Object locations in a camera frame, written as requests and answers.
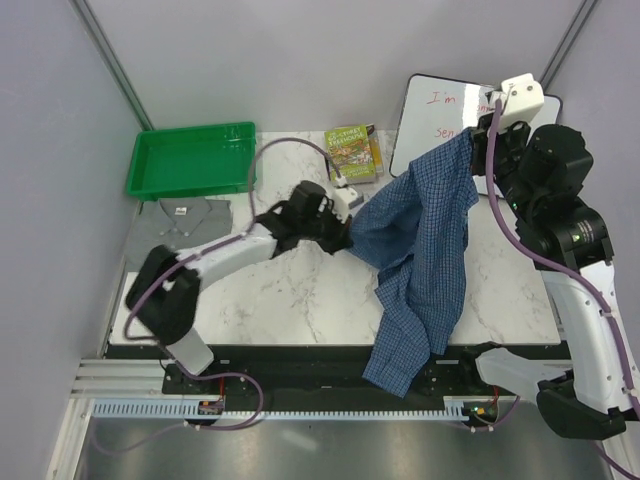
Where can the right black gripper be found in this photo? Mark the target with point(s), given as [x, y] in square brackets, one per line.
[480, 137]

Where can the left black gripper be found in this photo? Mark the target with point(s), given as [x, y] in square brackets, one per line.
[341, 238]

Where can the blue plaid long sleeve shirt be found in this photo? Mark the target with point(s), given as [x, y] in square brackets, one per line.
[414, 231]

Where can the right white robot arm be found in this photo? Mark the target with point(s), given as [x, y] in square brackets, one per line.
[534, 177]

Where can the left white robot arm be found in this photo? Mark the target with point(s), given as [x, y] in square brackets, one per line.
[164, 295]

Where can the green treehouse book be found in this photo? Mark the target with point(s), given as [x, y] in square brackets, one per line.
[355, 150]

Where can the white whiteboard with red writing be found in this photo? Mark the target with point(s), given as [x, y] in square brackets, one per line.
[435, 110]

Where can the folded grey shirt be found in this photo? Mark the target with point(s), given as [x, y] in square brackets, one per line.
[177, 223]

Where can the green plastic tray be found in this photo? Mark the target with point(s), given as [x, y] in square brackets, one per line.
[192, 161]

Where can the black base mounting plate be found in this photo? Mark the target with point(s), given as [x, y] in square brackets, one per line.
[329, 379]

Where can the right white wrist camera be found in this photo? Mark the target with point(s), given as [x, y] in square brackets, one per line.
[521, 98]

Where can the left light blue cable duct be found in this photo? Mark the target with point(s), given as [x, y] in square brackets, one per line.
[156, 408]

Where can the aluminium frame rail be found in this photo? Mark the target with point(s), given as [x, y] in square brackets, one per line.
[104, 378]

